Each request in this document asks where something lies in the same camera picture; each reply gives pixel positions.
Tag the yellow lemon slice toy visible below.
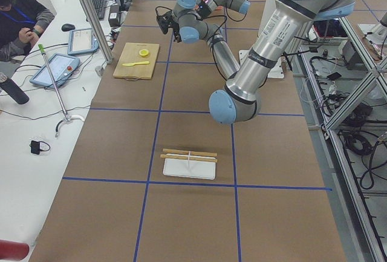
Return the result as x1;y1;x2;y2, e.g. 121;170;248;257
138;49;149;57

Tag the bamboo cutting board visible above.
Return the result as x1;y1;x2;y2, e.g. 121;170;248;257
113;42;160;80

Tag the wooden rack stick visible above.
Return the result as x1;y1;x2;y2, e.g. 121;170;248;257
162;148;218;157
160;154;218;163

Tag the black computer mouse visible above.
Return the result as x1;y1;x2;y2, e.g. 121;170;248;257
61;24;75;32

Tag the black keyboard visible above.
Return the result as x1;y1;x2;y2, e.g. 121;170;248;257
91;0;107;20

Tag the wooden rack stick near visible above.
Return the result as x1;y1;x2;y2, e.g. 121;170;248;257
160;154;218;163

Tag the black power adapter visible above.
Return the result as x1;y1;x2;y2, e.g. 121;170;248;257
108;5;121;27

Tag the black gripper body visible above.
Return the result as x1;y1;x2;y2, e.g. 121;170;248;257
197;0;213;13
171;22;180;34

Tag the black bottle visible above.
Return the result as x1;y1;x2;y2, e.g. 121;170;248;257
1;72;30;105

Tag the white rectangular tray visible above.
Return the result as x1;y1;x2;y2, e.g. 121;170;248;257
163;159;216;180

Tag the red cylinder object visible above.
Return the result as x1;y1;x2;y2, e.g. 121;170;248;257
0;240;30;261

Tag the metal reacher grabber stick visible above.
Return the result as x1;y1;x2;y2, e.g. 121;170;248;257
38;44;85;138

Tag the wooden rack stick far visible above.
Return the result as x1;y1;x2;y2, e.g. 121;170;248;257
162;148;218;157

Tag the aluminium frame post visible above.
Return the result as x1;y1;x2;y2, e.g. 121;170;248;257
79;0;113;64

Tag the yellow plastic knife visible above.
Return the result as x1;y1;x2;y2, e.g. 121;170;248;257
122;61;150;67

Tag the teach pendant near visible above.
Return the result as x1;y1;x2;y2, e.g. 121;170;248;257
30;53;80;88

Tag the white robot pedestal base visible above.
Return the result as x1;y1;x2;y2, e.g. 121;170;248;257
238;50;285;79

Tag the seated person in black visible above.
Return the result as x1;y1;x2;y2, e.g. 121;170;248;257
1;0;54;62

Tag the small black clip with cable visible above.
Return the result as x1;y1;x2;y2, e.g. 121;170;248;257
30;140;51;155

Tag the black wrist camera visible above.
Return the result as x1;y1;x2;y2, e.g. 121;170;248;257
155;5;173;34

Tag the teach pendant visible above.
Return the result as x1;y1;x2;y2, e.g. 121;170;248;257
30;53;80;88
67;28;99;56

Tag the teach pendant far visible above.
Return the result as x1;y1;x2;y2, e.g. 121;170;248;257
67;28;99;56

